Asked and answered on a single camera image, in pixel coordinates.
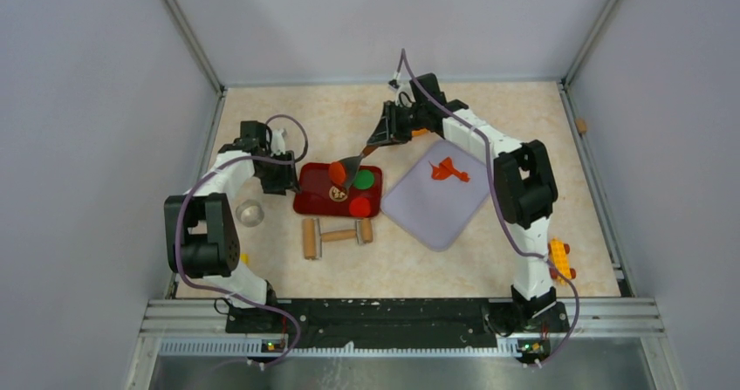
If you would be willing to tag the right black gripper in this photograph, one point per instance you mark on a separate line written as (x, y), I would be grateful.
(387, 130)

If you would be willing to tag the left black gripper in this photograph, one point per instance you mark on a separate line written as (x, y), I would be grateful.
(287, 180)

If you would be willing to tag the metal scraper wooden handle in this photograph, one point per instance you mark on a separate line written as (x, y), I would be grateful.
(352, 165)

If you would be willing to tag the orange-red dough lump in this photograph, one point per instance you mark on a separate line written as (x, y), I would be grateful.
(445, 169)

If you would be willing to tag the orange round dough wrapper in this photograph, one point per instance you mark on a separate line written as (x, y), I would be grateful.
(337, 173)

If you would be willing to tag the dark red lacquer tray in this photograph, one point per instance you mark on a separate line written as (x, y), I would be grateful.
(318, 197)

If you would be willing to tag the wooden double-ended dough roller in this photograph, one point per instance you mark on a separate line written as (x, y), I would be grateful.
(313, 237)

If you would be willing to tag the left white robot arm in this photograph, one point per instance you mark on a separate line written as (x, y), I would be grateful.
(203, 245)

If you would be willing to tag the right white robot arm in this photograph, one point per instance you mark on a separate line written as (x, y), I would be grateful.
(519, 173)

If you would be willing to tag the green dough disc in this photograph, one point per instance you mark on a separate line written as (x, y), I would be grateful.
(364, 180)

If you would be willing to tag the red dough disc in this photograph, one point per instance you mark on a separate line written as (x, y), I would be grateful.
(360, 207)

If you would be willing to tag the lavender plastic cutting board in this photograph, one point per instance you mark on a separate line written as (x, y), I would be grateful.
(435, 212)

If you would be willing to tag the yellow toy car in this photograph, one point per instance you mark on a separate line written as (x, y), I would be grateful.
(559, 252)

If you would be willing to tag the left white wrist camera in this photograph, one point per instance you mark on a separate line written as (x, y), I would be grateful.
(278, 141)

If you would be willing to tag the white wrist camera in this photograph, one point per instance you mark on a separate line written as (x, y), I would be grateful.
(278, 141)
(403, 94)

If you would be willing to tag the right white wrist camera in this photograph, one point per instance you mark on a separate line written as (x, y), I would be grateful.
(403, 94)

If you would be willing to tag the small tan wall knob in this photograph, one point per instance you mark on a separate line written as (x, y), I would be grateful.
(580, 125)

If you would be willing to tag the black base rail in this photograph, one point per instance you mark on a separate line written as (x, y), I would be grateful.
(401, 323)

